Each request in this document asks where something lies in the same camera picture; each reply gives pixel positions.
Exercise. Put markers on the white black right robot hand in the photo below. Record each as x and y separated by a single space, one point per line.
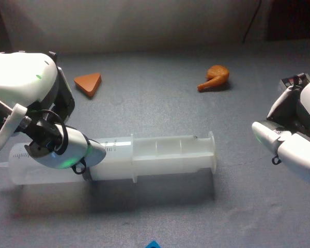
299 152

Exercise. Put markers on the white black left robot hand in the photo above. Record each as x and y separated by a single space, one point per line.
18 77

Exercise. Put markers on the clear plastic cup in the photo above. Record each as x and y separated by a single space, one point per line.
157 160

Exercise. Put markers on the orange triangle block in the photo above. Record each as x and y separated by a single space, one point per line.
89 82

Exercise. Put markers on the toy chicken drumstick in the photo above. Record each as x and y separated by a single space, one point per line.
217 75

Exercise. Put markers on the grey table cloth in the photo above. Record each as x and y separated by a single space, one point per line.
170 111

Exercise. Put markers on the blue triangular block with holes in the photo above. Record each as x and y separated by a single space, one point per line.
153 245

